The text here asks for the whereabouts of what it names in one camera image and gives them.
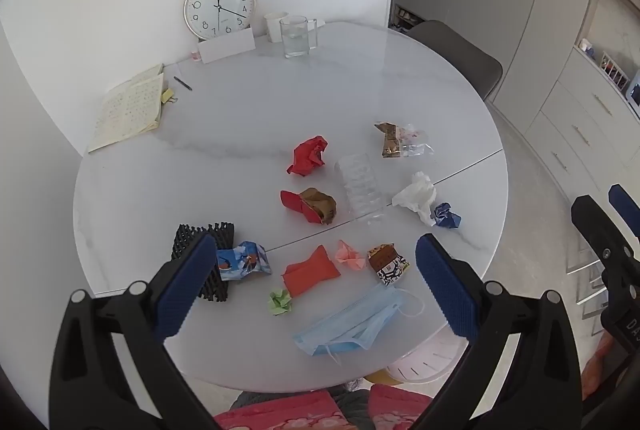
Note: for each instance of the white metal step stool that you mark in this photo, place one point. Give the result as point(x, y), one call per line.
point(585, 266)

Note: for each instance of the blue snack wrapper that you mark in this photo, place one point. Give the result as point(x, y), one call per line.
point(245, 262)

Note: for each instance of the open beige notebook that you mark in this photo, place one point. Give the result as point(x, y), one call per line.
point(127, 110)

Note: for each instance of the clear plastic tray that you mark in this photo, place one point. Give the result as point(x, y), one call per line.
point(360, 185)

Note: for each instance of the black pen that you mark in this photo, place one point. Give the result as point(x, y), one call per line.
point(182, 83)

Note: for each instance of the green paper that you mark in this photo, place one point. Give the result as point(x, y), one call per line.
point(280, 302)

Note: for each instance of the row of shoes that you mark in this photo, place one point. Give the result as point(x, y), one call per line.
point(407, 17)

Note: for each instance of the blue paper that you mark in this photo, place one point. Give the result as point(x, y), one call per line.
point(447, 216)

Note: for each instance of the clear plastic bag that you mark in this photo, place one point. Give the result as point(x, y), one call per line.
point(412, 140)

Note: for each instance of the red and brown wrapper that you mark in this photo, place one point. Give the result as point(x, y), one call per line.
point(315, 205)

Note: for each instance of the clear glass mug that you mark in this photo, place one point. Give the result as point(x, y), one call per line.
point(295, 40)

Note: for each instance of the grey chair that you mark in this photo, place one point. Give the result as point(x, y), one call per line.
point(450, 50)

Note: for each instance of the red paper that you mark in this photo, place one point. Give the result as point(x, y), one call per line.
point(307, 157)

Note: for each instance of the blue face mask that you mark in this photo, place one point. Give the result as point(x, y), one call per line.
point(350, 325)

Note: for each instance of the gold brown wrapper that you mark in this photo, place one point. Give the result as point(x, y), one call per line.
point(390, 140)

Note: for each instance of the white paper cup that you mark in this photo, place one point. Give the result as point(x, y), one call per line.
point(272, 27)

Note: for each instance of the black foam net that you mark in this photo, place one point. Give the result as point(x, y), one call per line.
point(220, 235)

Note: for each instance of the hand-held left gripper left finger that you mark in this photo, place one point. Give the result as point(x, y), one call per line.
point(187, 280)

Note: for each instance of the white drawer cabinet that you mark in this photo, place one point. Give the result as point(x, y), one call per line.
point(585, 120)

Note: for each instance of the orange-red packet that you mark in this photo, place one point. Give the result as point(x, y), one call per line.
point(310, 272)

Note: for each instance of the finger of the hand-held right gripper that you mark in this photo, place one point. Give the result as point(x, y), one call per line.
point(595, 225)
point(625, 205)

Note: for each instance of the white folded card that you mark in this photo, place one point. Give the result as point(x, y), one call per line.
point(225, 46)

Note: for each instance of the red patterned clothing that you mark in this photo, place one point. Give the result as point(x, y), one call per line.
point(280, 415)

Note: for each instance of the brown and white wrapper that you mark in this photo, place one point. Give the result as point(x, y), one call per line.
point(387, 265)

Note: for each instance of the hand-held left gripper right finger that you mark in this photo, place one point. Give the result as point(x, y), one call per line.
point(445, 280)

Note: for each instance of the white tissue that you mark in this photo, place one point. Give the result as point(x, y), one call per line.
point(415, 195)

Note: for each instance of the pink paper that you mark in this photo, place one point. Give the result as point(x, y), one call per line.
point(350, 255)

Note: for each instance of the round white wall clock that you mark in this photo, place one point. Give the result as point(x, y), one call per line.
point(215, 0)

